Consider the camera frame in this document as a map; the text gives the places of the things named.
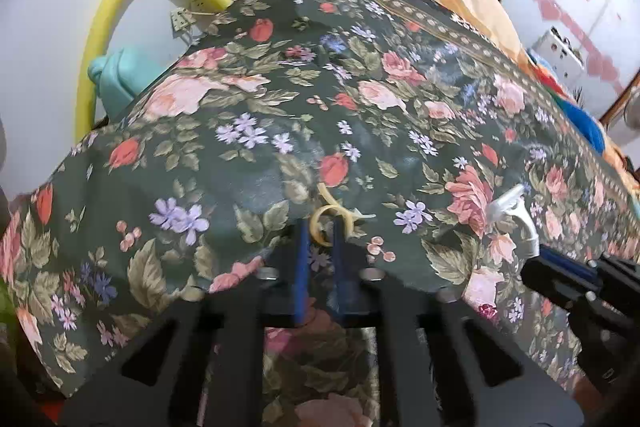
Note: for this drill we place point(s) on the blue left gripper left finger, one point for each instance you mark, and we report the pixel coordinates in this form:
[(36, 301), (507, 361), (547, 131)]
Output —
[(301, 274)]

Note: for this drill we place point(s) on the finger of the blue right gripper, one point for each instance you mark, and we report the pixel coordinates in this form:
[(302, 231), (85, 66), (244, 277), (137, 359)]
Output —
[(552, 272)]

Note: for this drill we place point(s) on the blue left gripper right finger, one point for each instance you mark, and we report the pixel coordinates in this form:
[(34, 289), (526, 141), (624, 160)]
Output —
[(337, 251)]

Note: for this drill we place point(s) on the white disposable razor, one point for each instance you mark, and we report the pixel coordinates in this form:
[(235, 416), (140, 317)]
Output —
[(511, 204)]

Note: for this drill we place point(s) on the dark floral bed sheet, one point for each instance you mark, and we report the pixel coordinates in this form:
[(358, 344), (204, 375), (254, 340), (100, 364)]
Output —
[(149, 280)]

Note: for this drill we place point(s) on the white electric fan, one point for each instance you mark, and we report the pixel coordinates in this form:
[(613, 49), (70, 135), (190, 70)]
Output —
[(631, 112)]

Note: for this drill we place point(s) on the white appliance behind glass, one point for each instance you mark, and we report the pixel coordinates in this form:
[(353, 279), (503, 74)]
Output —
[(556, 53)]

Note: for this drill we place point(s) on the teal cloth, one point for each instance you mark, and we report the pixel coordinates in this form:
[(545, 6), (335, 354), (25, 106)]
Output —
[(120, 76)]

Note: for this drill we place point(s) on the orange patterned blanket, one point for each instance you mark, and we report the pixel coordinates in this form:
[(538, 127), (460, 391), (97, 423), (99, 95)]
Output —
[(494, 23)]

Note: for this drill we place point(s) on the white wall socket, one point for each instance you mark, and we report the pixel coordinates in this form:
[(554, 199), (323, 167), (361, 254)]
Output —
[(188, 18)]

